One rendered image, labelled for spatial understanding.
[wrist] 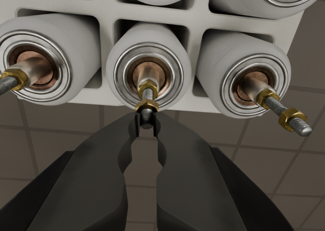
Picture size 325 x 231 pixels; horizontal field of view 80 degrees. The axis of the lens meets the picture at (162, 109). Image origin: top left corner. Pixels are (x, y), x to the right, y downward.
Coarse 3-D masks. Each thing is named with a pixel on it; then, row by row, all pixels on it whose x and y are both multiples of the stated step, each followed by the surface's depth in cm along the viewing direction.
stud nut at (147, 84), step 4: (140, 84) 18; (144, 84) 17; (148, 84) 17; (152, 84) 18; (140, 88) 17; (144, 88) 17; (152, 88) 17; (156, 88) 17; (140, 92) 18; (156, 92) 18; (140, 96) 18; (156, 96) 18
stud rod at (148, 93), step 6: (144, 90) 17; (150, 90) 17; (144, 96) 16; (150, 96) 16; (144, 114) 13; (150, 114) 14; (144, 120) 13; (150, 120) 13; (144, 126) 13; (150, 126) 13
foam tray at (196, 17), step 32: (0, 0) 23; (32, 0) 23; (64, 0) 24; (96, 0) 24; (128, 0) 33; (192, 0) 26; (192, 32) 26; (256, 32) 26; (288, 32) 26; (192, 64) 28; (96, 96) 30; (192, 96) 30
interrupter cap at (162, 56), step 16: (128, 48) 19; (144, 48) 19; (160, 48) 19; (128, 64) 20; (144, 64) 21; (160, 64) 20; (176, 64) 20; (128, 80) 21; (160, 80) 21; (176, 80) 21; (128, 96) 22; (160, 96) 22; (176, 96) 22
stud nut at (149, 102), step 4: (144, 100) 14; (148, 100) 14; (136, 104) 15; (140, 104) 14; (144, 104) 14; (148, 104) 14; (152, 104) 14; (156, 104) 14; (136, 108) 14; (140, 108) 14; (144, 108) 14; (148, 108) 14; (152, 108) 14; (156, 108) 14; (140, 112) 14
